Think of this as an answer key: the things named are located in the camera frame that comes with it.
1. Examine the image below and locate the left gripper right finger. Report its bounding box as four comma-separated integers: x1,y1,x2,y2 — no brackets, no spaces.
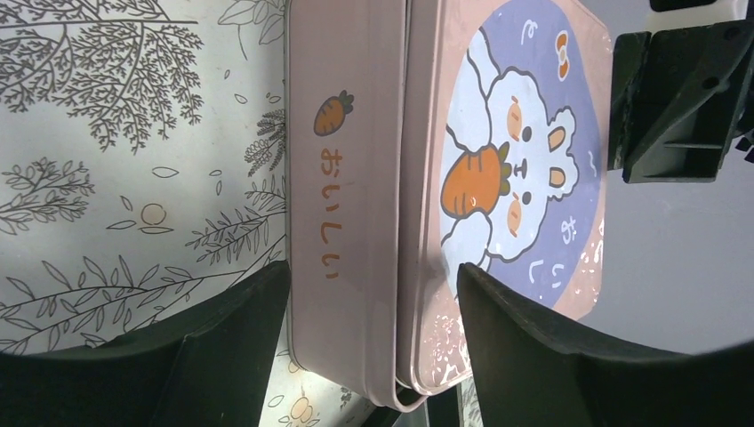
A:
457,263,753,426

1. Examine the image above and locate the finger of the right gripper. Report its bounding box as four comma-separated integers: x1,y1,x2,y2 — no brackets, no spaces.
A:
608,19,753,184

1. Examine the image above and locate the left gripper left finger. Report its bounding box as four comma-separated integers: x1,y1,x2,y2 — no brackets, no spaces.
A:
1,261,291,426

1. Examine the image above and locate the silver metal tray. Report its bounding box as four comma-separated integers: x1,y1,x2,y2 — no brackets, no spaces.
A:
397,1,612,395

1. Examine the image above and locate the floral table mat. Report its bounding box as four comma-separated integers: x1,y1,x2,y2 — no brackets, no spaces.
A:
0,0,378,427

